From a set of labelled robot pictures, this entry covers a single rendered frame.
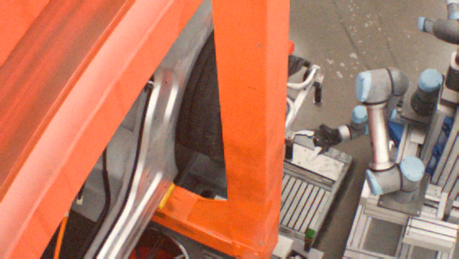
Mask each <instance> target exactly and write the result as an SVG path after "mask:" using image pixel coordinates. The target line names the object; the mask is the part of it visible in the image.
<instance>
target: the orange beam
mask: <svg viewBox="0 0 459 259"><path fill-rule="evenodd" d="M201 2H202V0H136V2H135V3H134V4H133V5H132V7H131V8H130V9H129V10H128V12H127V13H126V14H125V16H124V18H123V19H122V20H121V22H120V24H119V25H118V26H117V27H116V29H115V30H114V31H113V33H112V34H111V36H110V37H109V39H108V40H107V41H106V42H105V44H104V45H103V46H102V48H101V49H100V50H99V51H98V53H97V54H96V56H95V57H94V59H93V60H92V62H91V63H90V65H89V67H88V68H87V69H86V71H85V72H84V73H83V74H82V76H81V77H80V79H79V81H78V83H77V84H76V86H75V87H74V88H73V89H72V90H71V92H70V94H69V95H68V97H67V98H66V100H65V101H64V102H63V103H62V106H61V108H60V109H59V110H58V112H57V114H56V115H55V117H54V118H53V119H52V121H51V123H50V124H49V126H48V127H47V129H46V130H45V132H44V133H43V136H42V138H40V140H39V142H38V143H37V144H36V146H35V149H34V150H33V151H32V153H31V154H30V156H29V158H28V160H27V161H25V164H24V165H23V168H22V169H21V170H20V173H19V174H18V175H17V177H16V178H15V181H14V182H13V184H12V185H11V187H10V189H9V190H8V192H7V195H6V196H5V197H4V199H3V200H2V202H1V203H0V204H1V205H0V259H39V258H40V257H41V255H42V253H43V251H44V249H45V248H46V247H47V245H48V243H49V240H50V239H51V238H52V236H53V235H54V233H55V230H57V227H58V226H59V224H60V222H61V220H62V219H63V218H62V217H64V215H65V214H66V211H68V209H69V206H70V205H71V203H72V202H73V200H74V199H75V197H76V195H77V193H78V192H79V191H80V189H81V186H82V185H83V183H84V182H85V180H86V178H87V177H88V175H89V173H90V172H91V170H92V168H93V166H94V165H95V163H96V162H97V160H98V158H99V157H100V156H101V154H102V152H103V151H104V149H105V148H106V145H107V144H108V142H109V141H110V139H111V137H112V136H113V134H114V133H115V132H116V130H117V127H118V126H119V124H120V123H121V122H122V120H123V119H124V117H125V115H126V114H127V112H128V111H129V109H130V108H131V107H132V105H133V104H134V102H135V100H136V98H137V97H138V96H139V94H140V93H141V91H142V90H143V88H144V86H145V85H146V83H147V82H148V81H149V79H150V78H151V76H152V74H153V73H154V71H155V70H156V68H157V67H158V66H159V64H160V63H161V61H162V59H163V58H164V56H165V55H166V54H167V52H168V51H169V49H170V47H171V46H172V44H173V43H174V41H175V40H176V39H177V37H178V36H179V34H180V32H181V31H182V29H183V28H184V27H185V26H186V24H187V23H188V21H189V19H190V18H191V16H192V15H193V13H194V12H195V11H196V9H197V8H198V7H199V5H200V4H201Z"/></svg>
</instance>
